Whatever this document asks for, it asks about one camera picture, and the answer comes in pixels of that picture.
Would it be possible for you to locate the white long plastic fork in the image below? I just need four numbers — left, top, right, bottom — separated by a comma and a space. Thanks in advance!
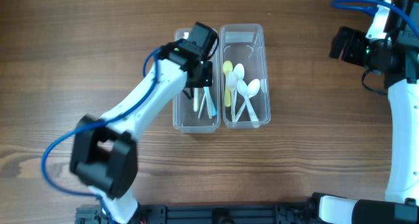
204, 86, 213, 119

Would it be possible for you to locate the cream fork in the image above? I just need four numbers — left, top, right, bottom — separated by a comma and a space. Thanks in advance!
193, 88, 199, 112

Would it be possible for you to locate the thin translucent white fork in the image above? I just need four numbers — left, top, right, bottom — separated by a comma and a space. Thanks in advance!
198, 94, 206, 119

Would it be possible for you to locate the yellow spoon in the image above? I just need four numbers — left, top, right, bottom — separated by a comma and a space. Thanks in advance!
223, 60, 233, 107

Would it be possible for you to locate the white plastic spoon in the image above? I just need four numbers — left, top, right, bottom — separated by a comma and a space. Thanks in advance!
232, 64, 245, 113
242, 88, 259, 128
234, 79, 261, 122

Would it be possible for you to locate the translucent plastic spoon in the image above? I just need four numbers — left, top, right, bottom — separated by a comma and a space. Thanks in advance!
226, 71, 238, 121

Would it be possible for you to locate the teal thick-handled fork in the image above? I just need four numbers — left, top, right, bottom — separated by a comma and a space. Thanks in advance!
208, 93, 217, 118

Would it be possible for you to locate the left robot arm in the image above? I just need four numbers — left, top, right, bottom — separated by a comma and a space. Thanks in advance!
69, 39, 217, 223

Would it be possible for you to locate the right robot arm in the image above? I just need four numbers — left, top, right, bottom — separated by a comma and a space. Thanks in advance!
303, 0, 418, 223

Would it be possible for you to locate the clear left plastic container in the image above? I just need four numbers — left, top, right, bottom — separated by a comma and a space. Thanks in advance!
172, 28, 221, 135

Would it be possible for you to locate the clear plastic container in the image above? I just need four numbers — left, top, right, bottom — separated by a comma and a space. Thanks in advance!
220, 24, 271, 129
172, 28, 221, 135

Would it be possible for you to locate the clear right plastic container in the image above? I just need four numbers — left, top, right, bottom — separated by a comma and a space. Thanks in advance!
220, 24, 271, 129

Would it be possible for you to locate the blue left cable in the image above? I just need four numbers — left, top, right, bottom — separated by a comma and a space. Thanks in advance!
40, 47, 163, 224

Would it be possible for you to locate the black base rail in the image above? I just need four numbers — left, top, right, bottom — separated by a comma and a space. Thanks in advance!
74, 197, 328, 224

